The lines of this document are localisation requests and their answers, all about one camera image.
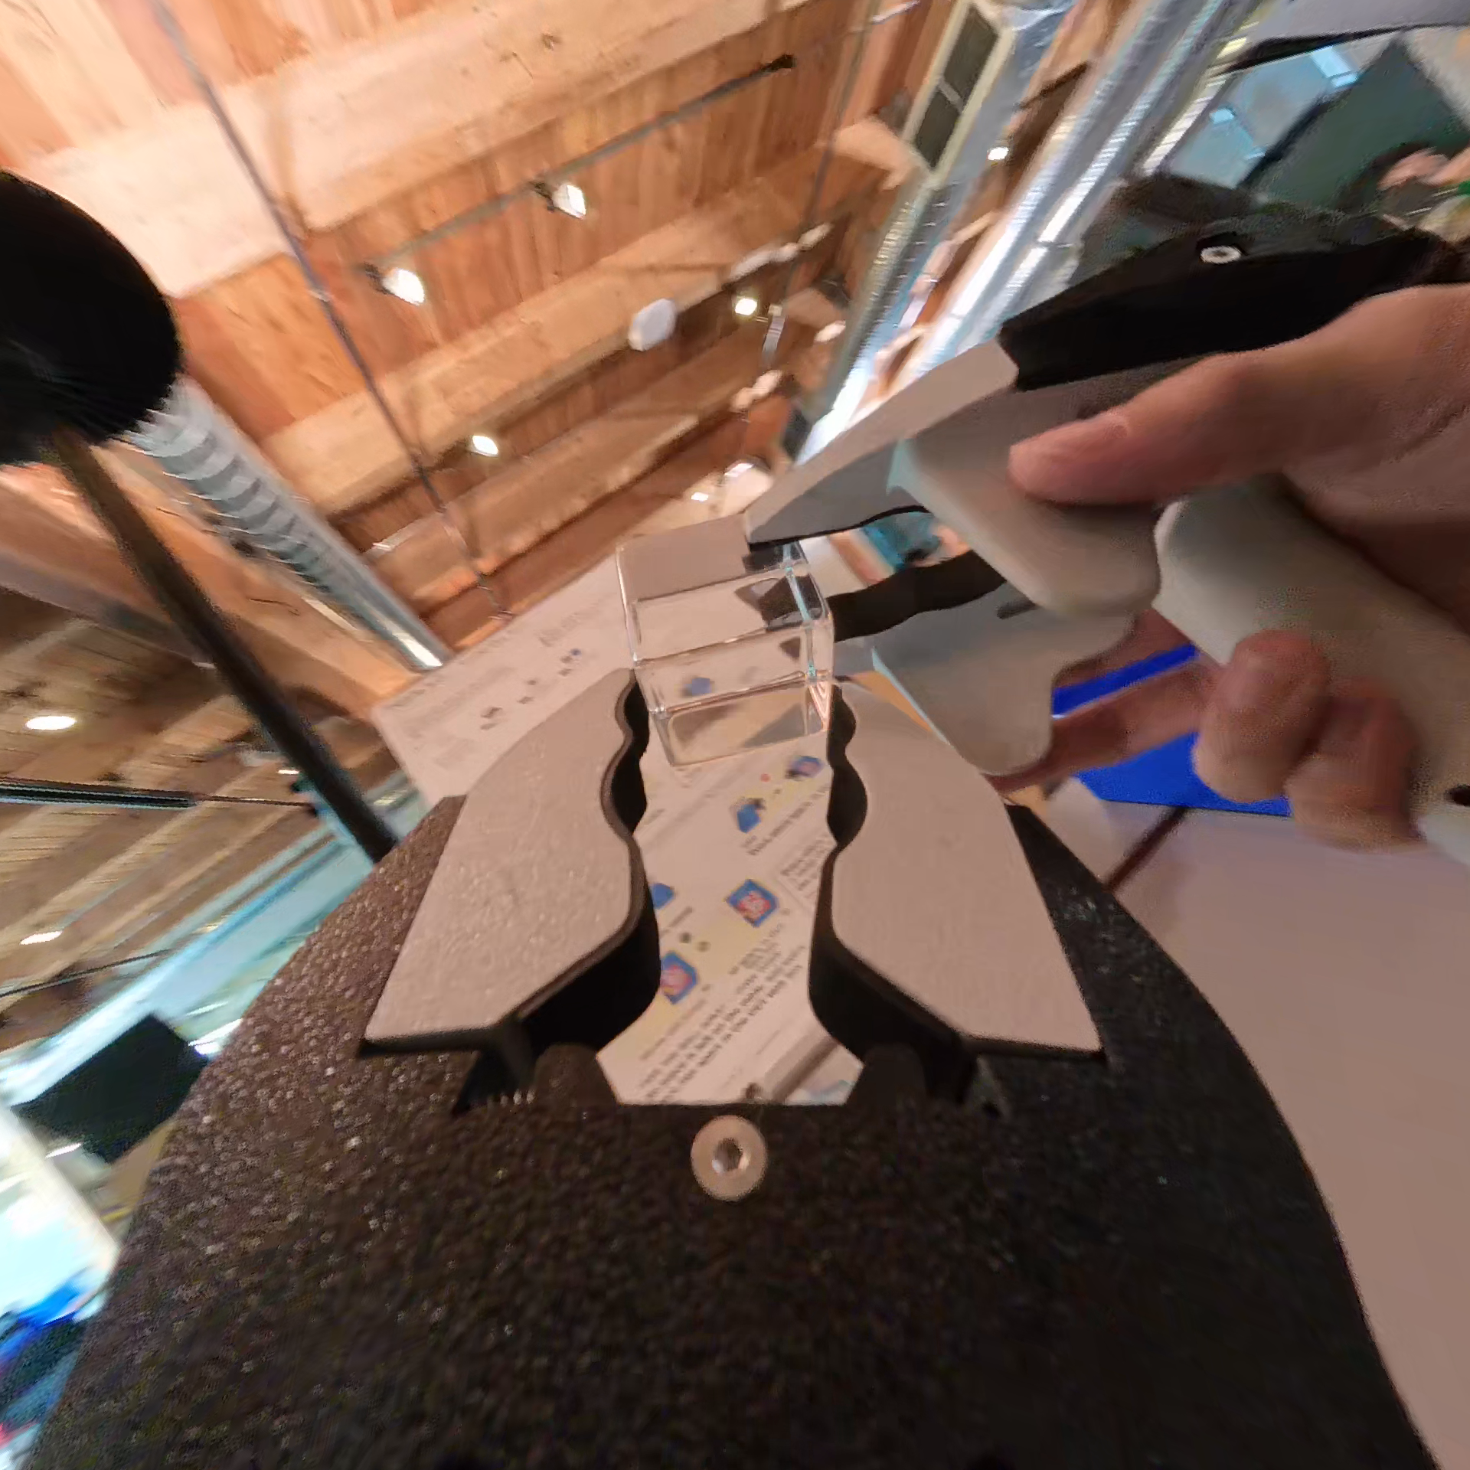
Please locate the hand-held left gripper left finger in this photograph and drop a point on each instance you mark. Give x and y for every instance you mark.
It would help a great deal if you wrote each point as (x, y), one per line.
(518, 895)

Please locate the white round ceiling device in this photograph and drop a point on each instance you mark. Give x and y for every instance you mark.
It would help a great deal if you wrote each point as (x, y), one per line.
(651, 324)

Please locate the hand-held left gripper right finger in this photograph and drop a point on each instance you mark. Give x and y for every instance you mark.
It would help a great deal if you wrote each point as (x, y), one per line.
(951, 908)

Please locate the white printed instruction sheet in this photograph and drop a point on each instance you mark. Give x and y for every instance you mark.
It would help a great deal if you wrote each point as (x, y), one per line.
(518, 690)

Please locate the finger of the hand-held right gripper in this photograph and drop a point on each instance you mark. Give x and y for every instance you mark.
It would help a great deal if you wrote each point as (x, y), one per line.
(996, 690)
(883, 425)

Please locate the person's right hand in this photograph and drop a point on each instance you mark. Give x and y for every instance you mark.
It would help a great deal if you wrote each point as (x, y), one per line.
(1356, 438)

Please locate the black stand pole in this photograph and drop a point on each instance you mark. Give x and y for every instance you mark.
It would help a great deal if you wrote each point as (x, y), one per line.
(228, 665)

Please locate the black round fuzzy cap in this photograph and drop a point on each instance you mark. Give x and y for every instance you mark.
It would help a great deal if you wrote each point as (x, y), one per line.
(66, 324)

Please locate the silver spiral duct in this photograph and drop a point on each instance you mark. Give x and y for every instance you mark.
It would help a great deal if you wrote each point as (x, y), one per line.
(254, 503)
(1103, 152)

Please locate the clear acrylic cube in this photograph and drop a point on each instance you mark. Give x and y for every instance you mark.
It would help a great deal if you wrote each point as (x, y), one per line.
(712, 643)

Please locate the blue plastic box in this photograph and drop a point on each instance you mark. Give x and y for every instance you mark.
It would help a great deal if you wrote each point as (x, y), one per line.
(1150, 779)

